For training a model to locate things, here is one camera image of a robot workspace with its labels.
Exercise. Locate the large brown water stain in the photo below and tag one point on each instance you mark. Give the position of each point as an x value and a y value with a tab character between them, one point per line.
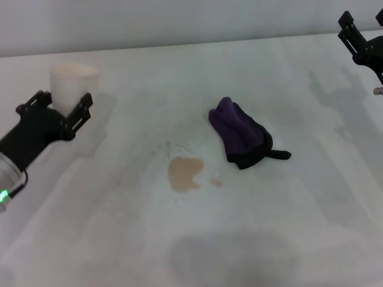
182	173

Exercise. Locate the purple rag with black trim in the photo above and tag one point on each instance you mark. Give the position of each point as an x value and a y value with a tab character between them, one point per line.
239	131

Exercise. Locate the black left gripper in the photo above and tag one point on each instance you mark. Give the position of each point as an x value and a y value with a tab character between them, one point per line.
33	134

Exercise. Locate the white paper cup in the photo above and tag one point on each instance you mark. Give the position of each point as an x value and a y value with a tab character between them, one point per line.
70	86

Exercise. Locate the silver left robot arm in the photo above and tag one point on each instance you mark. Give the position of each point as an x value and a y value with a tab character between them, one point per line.
6	179

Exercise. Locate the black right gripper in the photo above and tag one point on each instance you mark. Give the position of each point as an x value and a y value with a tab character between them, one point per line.
374	56

